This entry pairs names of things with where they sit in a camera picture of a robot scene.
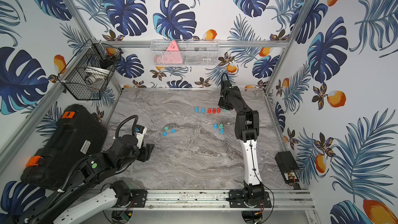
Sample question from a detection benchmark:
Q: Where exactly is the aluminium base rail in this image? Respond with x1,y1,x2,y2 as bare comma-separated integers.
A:
109,189,315,211

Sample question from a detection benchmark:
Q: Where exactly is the black power supply box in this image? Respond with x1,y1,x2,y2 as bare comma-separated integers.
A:
275,151,301,190

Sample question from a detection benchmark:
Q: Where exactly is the black wire basket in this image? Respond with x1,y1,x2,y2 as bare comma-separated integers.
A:
57,39,123,101

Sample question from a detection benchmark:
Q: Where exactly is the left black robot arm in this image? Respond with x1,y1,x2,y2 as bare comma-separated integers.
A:
1,115,154,224

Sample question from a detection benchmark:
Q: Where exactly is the black plastic tool case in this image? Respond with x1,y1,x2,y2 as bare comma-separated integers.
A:
20,104,107,190

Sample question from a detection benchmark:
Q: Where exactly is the clear mesh wall tray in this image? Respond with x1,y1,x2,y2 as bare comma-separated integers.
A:
150,39,220,66

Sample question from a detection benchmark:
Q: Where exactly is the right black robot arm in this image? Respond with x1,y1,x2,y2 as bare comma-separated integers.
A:
218,73,273,208

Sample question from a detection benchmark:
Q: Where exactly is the pink triangle card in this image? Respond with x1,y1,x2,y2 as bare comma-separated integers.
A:
161,40,183,65

